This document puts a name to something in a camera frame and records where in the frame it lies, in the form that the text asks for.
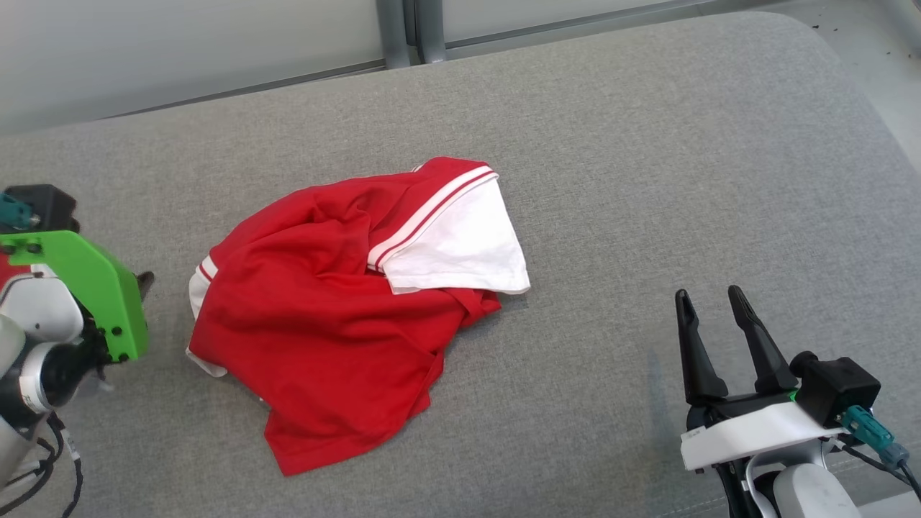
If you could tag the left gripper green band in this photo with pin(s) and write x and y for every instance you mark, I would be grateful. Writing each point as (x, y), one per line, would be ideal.
(101, 288)

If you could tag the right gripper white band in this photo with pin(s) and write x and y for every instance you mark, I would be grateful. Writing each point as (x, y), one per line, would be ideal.
(748, 432)

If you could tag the red and white shirt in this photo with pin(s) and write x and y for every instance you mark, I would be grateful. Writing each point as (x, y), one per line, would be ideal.
(324, 324)

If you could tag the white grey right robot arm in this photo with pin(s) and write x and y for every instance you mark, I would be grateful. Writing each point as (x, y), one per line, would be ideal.
(813, 493)

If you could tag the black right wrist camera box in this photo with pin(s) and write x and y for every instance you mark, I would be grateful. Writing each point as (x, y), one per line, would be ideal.
(838, 388)

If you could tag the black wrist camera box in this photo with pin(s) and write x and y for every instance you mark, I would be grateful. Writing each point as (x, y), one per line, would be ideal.
(50, 205)
(838, 388)

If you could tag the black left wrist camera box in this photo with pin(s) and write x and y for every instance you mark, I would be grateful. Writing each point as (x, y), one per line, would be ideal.
(50, 205)

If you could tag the teal left camera connector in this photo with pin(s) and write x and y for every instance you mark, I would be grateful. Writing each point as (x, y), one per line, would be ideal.
(14, 212)

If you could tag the teal camera connector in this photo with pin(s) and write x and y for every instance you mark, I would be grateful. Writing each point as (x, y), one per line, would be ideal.
(14, 212)
(870, 432)

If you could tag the teal right camera connector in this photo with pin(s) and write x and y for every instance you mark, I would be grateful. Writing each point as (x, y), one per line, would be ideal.
(870, 432)

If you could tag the grey partition bottom rail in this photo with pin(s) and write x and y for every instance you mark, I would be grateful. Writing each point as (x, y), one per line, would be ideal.
(575, 25)
(252, 88)

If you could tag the grey partition post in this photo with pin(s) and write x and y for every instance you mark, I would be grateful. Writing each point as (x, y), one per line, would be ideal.
(430, 29)
(393, 32)

